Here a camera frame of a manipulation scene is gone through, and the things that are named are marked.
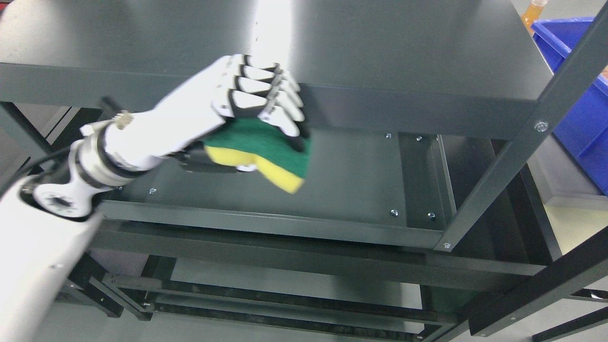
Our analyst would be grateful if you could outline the orange bottle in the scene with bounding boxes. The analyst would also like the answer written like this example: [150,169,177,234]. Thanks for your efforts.
[520,0,549,35]

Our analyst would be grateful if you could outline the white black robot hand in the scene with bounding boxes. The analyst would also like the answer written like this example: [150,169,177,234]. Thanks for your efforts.
[103,54,309,171]

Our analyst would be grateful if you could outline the green yellow sponge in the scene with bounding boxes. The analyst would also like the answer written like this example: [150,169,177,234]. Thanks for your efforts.
[203,118,312,193]

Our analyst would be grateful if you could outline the black metal shelf rack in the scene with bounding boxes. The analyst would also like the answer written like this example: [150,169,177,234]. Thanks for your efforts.
[1,0,607,342]

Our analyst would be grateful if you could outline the blue plastic bin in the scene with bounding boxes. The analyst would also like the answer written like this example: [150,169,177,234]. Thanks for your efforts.
[531,17,608,196]

